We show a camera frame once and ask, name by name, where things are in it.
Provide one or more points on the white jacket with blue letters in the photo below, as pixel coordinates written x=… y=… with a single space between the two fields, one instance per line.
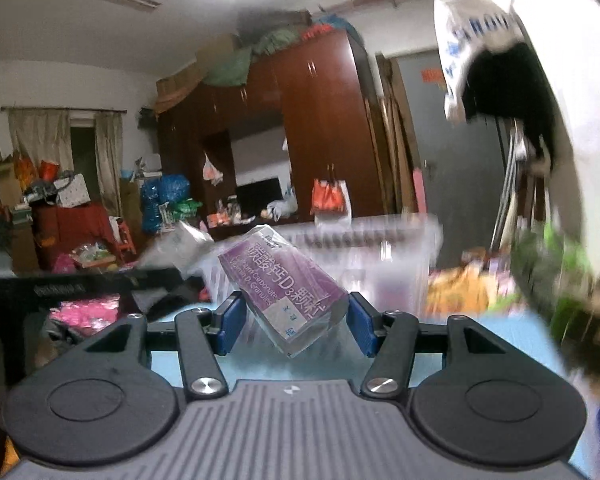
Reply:
x=460 y=35

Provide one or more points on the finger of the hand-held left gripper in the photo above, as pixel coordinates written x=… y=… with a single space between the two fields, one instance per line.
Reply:
x=155 y=280

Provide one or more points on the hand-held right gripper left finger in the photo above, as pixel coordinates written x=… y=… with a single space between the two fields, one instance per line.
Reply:
x=230 y=325

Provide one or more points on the blue plastic bag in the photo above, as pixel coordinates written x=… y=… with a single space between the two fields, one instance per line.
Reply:
x=165 y=200

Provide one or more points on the purple medicine box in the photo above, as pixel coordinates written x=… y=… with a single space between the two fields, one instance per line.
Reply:
x=280 y=285

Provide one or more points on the red and blue bundle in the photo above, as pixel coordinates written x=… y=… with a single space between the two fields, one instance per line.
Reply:
x=330 y=28

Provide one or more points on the red cloth covered cabinet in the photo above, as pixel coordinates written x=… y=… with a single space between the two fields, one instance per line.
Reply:
x=75 y=230

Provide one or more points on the green cloth bundle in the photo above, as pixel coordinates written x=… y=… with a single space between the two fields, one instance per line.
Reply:
x=230 y=66

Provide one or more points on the pink board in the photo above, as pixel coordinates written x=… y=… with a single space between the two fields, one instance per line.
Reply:
x=420 y=190

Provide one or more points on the television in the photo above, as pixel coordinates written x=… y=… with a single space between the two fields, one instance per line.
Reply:
x=257 y=192

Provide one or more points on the white dotted gift bag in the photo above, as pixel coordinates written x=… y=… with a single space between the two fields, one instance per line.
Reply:
x=72 y=191

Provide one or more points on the brown wooden wardrobe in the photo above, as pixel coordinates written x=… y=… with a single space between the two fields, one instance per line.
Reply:
x=325 y=110

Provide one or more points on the white plastic packet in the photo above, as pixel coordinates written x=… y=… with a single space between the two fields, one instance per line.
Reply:
x=185 y=245

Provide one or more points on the metal folding rack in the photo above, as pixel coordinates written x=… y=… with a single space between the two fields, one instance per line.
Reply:
x=505 y=195

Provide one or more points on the leaning wooden boards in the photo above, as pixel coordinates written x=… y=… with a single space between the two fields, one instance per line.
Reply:
x=395 y=125

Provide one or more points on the white bag on shelf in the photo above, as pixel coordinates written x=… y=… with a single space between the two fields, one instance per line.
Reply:
x=282 y=207

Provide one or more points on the yellow cloth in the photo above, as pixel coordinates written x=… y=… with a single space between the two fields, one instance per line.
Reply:
x=460 y=285

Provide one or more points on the small pink hanging bag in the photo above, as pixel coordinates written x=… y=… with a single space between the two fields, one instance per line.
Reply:
x=212 y=170

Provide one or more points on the red stool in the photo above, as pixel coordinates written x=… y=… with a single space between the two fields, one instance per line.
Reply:
x=125 y=239

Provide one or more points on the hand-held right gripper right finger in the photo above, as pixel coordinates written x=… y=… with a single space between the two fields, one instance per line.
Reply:
x=360 y=325

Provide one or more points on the orange and white plastic bag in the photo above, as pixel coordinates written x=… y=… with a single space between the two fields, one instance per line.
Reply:
x=327 y=195

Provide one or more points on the red paper on door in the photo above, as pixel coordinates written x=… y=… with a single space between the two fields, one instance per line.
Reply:
x=432 y=76

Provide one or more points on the green plastic bag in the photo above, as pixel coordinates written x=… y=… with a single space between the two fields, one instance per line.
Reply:
x=545 y=270

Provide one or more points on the grey door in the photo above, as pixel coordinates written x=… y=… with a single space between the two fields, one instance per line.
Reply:
x=430 y=135

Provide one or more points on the pink cloth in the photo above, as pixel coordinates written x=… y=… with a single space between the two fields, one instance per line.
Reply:
x=85 y=310

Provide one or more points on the clear plastic storage box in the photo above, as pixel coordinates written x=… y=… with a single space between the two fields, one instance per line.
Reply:
x=380 y=255

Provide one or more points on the beige curtain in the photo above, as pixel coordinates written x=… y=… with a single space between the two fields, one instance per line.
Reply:
x=37 y=135
x=109 y=155

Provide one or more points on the black hanging garment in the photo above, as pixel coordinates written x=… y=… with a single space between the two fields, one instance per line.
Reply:
x=510 y=90

